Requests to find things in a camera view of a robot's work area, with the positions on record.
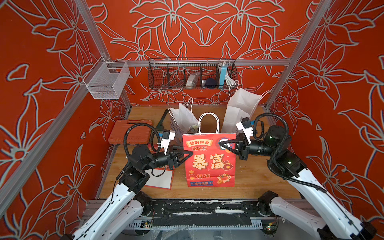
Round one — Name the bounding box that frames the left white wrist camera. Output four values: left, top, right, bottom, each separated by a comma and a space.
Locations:
160, 130, 176, 155

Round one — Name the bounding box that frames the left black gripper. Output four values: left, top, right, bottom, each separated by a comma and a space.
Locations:
141, 145, 193, 173

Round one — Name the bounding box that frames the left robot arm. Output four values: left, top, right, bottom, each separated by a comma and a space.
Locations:
61, 123, 193, 240

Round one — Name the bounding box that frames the white wire mesh basket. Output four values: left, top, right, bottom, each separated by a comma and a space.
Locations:
84, 62, 131, 101

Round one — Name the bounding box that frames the red paper bag blue panel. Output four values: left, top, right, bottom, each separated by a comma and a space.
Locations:
182, 112, 238, 188

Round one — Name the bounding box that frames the black wire wall basket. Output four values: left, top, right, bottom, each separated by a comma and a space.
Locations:
148, 57, 240, 90

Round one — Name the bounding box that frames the red RICH paper bag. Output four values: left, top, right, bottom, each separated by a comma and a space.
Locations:
145, 153, 174, 190

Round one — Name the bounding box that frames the white cable bundle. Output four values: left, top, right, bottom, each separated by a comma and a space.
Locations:
224, 70, 238, 90

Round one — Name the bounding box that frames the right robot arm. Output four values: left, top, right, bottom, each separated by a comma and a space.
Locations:
220, 113, 377, 240

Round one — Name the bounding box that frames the dark blue round object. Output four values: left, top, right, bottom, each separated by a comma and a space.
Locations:
204, 78, 217, 89

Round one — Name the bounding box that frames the orange plastic tool case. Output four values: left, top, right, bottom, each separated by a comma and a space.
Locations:
107, 119, 154, 146

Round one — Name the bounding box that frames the floral patterned paper bag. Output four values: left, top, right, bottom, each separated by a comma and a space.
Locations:
169, 98, 199, 146

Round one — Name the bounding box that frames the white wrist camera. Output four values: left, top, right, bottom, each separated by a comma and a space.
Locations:
160, 130, 176, 155
236, 117, 254, 144

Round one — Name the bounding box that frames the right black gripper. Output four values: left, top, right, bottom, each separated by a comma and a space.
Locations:
221, 135, 279, 164

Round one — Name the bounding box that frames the white paper bag back right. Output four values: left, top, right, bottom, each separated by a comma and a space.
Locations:
221, 81, 268, 133

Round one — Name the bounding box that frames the dark green scraper tool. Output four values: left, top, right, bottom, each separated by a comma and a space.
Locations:
156, 109, 169, 132

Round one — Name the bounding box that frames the silver pouch in basket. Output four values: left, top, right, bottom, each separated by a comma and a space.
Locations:
186, 72, 200, 90

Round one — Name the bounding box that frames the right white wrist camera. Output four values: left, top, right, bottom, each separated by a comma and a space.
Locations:
236, 117, 254, 144

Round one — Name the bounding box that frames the light blue box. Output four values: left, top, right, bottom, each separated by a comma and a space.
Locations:
218, 63, 227, 89

